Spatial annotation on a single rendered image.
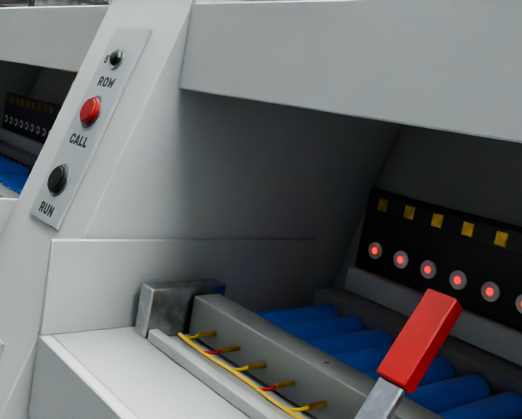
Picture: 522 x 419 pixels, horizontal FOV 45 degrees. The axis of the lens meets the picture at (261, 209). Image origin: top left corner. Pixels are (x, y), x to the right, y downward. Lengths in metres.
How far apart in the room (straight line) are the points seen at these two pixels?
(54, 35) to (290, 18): 0.26
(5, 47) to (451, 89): 0.45
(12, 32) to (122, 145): 0.27
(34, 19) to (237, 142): 0.23
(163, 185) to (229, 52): 0.08
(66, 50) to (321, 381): 0.30
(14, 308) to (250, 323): 0.13
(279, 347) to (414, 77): 0.14
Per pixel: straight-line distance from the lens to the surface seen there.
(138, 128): 0.34
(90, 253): 0.34
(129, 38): 0.38
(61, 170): 0.37
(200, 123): 0.36
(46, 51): 0.52
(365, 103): 0.25
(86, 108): 0.38
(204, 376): 0.31
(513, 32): 0.22
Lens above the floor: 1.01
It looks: 4 degrees up
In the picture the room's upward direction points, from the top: 24 degrees clockwise
